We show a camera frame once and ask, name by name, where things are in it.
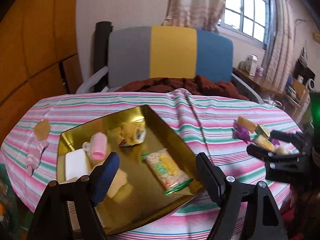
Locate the purple cloth piece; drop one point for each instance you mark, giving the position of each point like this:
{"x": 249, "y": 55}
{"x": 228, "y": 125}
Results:
{"x": 241, "y": 133}

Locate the white carton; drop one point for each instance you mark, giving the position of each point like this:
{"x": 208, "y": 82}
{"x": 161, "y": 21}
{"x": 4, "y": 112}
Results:
{"x": 251, "y": 63}

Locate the beige patterned curtain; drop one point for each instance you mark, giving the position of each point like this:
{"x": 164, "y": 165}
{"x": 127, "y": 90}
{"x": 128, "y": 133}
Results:
{"x": 200, "y": 2}

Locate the striped pink green tablecloth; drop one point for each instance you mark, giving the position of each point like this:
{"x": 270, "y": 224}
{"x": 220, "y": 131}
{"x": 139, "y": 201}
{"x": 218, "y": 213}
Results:
{"x": 225, "y": 110}

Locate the green yellow packet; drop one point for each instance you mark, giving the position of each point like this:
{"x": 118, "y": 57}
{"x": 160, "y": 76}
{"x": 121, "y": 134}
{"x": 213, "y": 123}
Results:
{"x": 262, "y": 130}

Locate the grey yellow blue chair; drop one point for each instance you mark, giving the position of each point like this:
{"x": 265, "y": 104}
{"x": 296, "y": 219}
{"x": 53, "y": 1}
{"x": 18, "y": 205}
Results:
{"x": 172, "y": 52}

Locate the pink striped sock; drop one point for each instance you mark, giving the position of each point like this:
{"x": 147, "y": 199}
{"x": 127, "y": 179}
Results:
{"x": 35, "y": 153}

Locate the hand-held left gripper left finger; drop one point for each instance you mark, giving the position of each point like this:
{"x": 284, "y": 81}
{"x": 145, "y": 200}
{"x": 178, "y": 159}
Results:
{"x": 107, "y": 177}

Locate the pink hair roller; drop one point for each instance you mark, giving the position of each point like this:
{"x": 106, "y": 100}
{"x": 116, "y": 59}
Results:
{"x": 98, "y": 146}

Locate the orange wooden wardrobe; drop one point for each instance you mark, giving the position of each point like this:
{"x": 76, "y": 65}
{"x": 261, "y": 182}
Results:
{"x": 30, "y": 42}

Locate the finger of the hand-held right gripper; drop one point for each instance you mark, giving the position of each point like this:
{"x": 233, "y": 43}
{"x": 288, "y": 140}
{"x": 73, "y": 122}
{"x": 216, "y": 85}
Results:
{"x": 258, "y": 153}
{"x": 285, "y": 136}

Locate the cream round object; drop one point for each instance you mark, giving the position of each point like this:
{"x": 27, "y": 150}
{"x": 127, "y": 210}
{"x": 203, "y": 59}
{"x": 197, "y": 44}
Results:
{"x": 282, "y": 150}

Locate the cardboard box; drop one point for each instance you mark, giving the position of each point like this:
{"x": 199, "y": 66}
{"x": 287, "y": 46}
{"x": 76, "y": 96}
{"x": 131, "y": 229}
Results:
{"x": 300, "y": 92}

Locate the brown red blanket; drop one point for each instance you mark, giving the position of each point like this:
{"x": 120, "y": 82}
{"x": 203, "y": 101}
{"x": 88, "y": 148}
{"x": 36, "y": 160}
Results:
{"x": 212, "y": 85}

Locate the purple cup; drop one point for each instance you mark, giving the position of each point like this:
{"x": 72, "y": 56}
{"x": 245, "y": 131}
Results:
{"x": 260, "y": 71}

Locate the beige sponge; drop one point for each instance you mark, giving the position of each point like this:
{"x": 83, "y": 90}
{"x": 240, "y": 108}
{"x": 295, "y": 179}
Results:
{"x": 121, "y": 180}

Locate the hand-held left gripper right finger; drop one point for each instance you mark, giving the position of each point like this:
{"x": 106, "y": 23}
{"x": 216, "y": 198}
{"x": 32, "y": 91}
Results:
{"x": 211, "y": 180}

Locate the black rolled mat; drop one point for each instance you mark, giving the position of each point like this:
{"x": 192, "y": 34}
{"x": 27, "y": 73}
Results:
{"x": 102, "y": 45}

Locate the barred window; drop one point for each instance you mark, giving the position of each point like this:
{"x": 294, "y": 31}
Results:
{"x": 247, "y": 10}

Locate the green ended snack packet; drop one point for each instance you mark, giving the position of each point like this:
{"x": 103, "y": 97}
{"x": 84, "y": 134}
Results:
{"x": 166, "y": 167}

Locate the gold metal tin tray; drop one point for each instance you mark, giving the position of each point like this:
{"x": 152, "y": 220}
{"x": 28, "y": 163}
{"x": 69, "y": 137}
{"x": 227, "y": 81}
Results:
{"x": 140, "y": 205}

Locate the beige striped curtain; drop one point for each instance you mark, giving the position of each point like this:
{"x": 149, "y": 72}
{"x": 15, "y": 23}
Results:
{"x": 280, "y": 42}

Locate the white block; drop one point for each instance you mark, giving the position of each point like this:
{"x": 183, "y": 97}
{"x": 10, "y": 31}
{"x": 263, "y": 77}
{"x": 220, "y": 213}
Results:
{"x": 76, "y": 163}

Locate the wooden desk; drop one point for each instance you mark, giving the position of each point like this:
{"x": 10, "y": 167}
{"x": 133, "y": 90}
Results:
{"x": 265, "y": 85}

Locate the yellow snack packet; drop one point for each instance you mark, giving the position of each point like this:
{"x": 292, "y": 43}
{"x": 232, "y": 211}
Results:
{"x": 262, "y": 142}

